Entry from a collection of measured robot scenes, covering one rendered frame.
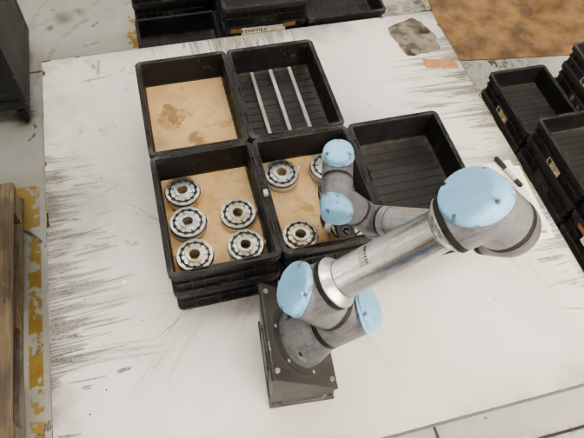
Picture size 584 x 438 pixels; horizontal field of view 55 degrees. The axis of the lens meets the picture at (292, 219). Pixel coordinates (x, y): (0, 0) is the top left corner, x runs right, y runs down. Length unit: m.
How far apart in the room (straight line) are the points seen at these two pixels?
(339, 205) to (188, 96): 0.86
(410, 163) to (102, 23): 2.33
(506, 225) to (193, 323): 0.95
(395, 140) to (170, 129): 0.73
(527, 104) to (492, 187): 2.02
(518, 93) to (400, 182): 1.39
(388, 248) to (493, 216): 0.21
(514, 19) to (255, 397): 3.02
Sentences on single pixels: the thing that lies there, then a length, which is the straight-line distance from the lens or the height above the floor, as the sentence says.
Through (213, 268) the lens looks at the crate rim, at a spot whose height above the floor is 0.93.
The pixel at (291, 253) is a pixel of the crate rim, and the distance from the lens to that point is 1.47.
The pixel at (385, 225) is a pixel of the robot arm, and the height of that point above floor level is 1.13.
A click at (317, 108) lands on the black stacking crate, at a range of 1.93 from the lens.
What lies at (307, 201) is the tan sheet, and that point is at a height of 0.83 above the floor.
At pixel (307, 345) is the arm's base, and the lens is 1.35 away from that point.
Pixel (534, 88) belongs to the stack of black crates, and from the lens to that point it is 3.11.
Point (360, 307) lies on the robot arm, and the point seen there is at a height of 1.08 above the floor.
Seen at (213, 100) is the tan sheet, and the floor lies 0.83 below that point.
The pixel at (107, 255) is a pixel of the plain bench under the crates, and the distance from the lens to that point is 1.79.
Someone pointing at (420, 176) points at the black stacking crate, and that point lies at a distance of 1.80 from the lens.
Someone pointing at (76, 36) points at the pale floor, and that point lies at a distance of 3.60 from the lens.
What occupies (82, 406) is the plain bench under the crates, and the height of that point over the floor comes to 0.70.
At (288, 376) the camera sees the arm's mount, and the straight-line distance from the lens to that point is 1.35.
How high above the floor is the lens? 2.22
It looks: 58 degrees down
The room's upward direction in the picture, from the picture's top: 5 degrees clockwise
